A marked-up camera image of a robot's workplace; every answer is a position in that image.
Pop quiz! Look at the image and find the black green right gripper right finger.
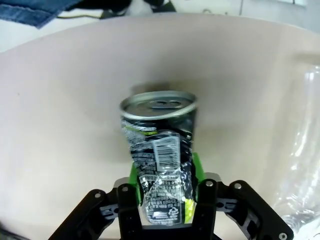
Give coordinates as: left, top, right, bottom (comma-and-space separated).
190, 151, 295, 240

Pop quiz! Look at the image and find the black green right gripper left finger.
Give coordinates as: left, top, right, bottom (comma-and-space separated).
48, 161, 145, 240

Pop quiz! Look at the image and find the crushed black green drink can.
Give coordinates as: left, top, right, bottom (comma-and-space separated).
118, 91, 199, 227

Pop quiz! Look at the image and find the clear plastic bag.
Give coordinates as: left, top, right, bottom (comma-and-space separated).
271, 62, 320, 240

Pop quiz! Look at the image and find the black chair base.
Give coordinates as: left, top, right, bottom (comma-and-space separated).
99, 0, 178, 19

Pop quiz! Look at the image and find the blue denim jeans leg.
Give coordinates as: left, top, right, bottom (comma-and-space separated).
0, 0, 80, 30

